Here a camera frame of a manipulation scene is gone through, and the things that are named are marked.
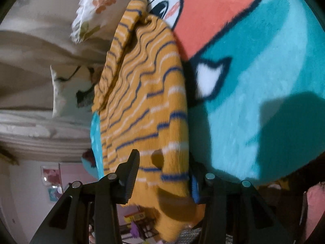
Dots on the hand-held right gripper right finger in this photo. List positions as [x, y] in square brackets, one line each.
[195, 188]

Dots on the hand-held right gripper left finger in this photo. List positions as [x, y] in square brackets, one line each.
[130, 180]

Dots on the yellow striped knit sweater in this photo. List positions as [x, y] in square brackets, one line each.
[147, 94]

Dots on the shelf with colourful toys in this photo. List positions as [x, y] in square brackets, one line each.
[138, 223]

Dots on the grey patterned mat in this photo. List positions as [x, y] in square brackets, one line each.
[189, 235]

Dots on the white pillow with dark print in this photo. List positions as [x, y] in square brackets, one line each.
[63, 99]

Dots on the person's leg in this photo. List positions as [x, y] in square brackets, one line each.
[314, 205]

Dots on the teal cartoon printed blanket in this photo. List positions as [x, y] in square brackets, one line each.
[254, 81]

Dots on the beige bed sheet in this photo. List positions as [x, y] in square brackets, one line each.
[38, 43]

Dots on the white floral pillow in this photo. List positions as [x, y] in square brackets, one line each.
[101, 5]

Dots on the teal wall poster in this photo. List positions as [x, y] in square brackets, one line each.
[54, 193]

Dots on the red wall poster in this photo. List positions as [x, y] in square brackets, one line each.
[50, 174]

